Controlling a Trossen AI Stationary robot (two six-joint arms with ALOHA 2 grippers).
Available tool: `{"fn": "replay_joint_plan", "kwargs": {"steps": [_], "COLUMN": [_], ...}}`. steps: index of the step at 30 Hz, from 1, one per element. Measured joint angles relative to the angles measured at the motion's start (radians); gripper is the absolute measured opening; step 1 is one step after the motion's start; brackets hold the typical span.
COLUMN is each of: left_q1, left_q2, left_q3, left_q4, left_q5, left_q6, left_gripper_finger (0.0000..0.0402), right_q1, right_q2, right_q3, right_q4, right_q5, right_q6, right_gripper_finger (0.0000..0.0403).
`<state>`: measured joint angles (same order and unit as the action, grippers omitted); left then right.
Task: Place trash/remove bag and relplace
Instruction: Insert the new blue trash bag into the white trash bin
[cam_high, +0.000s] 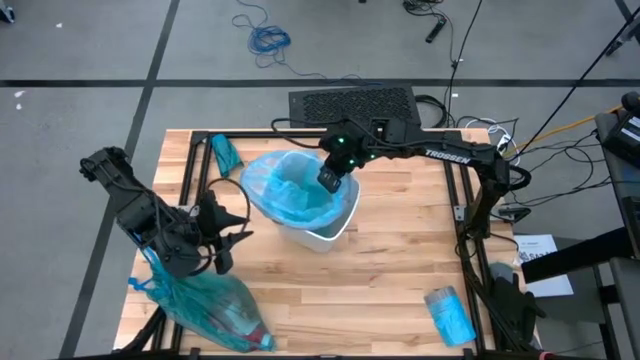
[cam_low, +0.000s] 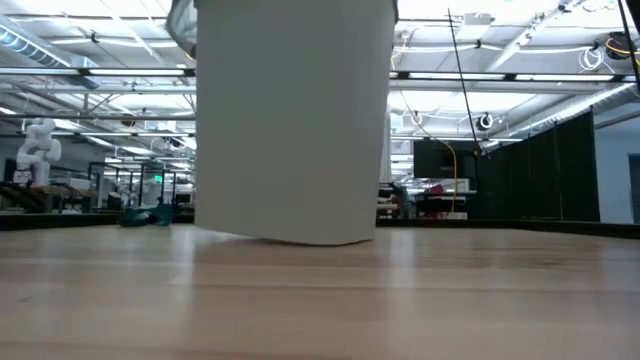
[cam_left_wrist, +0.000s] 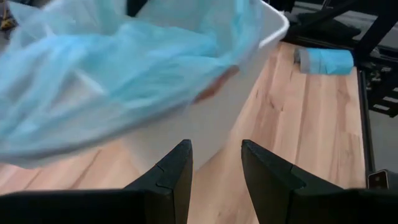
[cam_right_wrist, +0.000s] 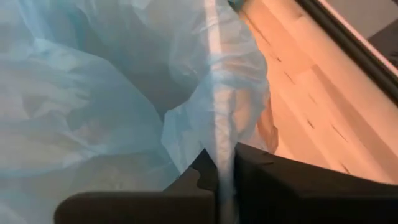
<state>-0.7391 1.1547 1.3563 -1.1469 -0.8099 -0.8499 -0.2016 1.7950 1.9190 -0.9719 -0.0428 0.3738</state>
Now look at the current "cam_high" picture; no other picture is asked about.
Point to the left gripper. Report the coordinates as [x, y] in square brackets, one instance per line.
[210, 225]

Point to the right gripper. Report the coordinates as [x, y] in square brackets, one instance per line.
[347, 145]

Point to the light blue trash bag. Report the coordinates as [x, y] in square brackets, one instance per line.
[285, 195]

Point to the white plastic trash bin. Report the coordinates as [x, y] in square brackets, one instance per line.
[325, 235]

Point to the teal plastic trash bag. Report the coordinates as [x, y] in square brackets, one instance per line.
[200, 305]

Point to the red Core Power bottle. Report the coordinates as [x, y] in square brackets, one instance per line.
[247, 334]

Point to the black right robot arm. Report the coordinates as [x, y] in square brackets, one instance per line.
[465, 160]

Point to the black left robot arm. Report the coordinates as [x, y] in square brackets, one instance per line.
[135, 205]

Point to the dark teal bag roll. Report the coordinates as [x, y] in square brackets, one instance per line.
[226, 155]

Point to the blue bag pack clear wrap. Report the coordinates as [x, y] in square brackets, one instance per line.
[450, 317]

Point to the black perforated computer case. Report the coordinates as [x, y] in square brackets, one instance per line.
[320, 105]

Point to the white power strip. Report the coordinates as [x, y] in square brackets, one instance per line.
[502, 139]

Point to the black glove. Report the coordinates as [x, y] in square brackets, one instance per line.
[515, 310]

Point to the white paper sheet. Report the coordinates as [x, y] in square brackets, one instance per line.
[545, 270]

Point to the slanted black pole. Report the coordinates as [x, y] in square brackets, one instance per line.
[575, 82]

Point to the black side desk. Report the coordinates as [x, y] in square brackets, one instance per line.
[622, 200]

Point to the black table frame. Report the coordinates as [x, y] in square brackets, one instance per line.
[192, 165]

